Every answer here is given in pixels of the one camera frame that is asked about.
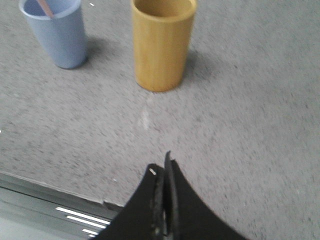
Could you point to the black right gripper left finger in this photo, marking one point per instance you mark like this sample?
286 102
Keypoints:
142 218

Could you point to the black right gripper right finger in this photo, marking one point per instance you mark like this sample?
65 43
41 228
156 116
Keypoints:
187 215

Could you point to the blue plastic cup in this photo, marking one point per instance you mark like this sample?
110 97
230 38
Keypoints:
62 37

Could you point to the pink chopstick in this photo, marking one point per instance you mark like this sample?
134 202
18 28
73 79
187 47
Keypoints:
46 8

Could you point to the bamboo wooden cylinder holder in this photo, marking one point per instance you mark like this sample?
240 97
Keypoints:
162 31

